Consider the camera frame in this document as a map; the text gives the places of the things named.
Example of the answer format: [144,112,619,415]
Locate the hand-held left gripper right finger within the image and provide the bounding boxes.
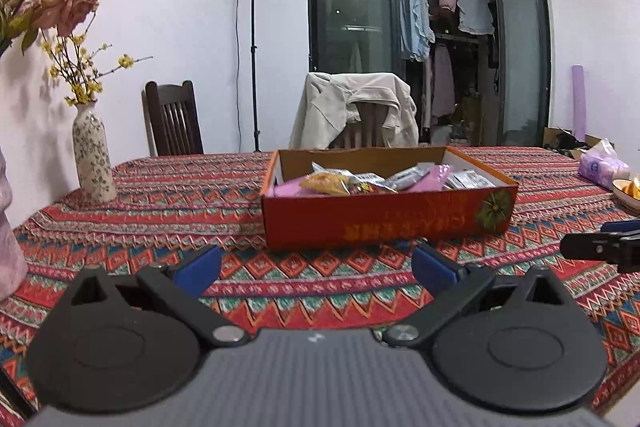
[382,244,572,349]

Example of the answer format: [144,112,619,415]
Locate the pink snack packet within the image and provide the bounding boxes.
[274,179,312,198]
[407,164,452,192]

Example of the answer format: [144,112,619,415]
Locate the hanging white garment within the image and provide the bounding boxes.
[457,0,496,35]

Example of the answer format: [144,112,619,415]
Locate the purple rolled yoga mat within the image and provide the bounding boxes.
[571,65,588,142]

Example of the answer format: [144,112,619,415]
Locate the yellow cracker snack packet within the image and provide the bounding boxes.
[300,173,352,196]

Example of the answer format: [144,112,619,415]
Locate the floral ceramic vase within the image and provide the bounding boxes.
[72,102,118,205]

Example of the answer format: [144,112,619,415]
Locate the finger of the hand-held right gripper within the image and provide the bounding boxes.
[560,231,640,273]
[600,219,640,235]

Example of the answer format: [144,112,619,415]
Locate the red snack packet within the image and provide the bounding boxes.
[350,183,401,196]

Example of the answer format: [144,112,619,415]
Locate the red cardboard box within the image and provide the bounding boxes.
[259,145,519,252]

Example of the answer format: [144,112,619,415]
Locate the white printed snack packet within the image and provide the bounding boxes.
[445,169,497,190]

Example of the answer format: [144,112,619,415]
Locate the hanging light blue shirt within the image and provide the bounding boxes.
[399,0,436,62]

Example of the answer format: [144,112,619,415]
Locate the hanging lilac clothes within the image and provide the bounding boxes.
[430,44,456,118]

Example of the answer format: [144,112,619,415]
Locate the wooden chair under jacket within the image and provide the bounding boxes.
[332,102,388,150]

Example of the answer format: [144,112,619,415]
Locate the silver grey snack packet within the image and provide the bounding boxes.
[385,164,434,190]

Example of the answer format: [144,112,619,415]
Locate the white bowl of chips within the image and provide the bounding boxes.
[611,177,640,214]

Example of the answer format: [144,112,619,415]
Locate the beige jacket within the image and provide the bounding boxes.
[289,72,420,151]

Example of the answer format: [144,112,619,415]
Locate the white cracker snack packet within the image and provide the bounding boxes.
[312,162,352,178]

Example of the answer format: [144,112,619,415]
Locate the purple tissue pack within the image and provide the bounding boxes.
[578,138,631,190]

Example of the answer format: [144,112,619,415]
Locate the dark wooden chair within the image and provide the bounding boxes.
[144,80,205,156]

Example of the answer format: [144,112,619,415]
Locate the open brown cardboard box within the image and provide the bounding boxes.
[543,127,608,160]

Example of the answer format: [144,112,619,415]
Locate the yellow flower branches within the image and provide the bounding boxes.
[42,34,153,106]

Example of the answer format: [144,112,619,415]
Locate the black framed sliding glass door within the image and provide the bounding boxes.
[306,0,553,148]

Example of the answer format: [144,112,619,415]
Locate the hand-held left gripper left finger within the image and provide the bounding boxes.
[69,244,251,349]

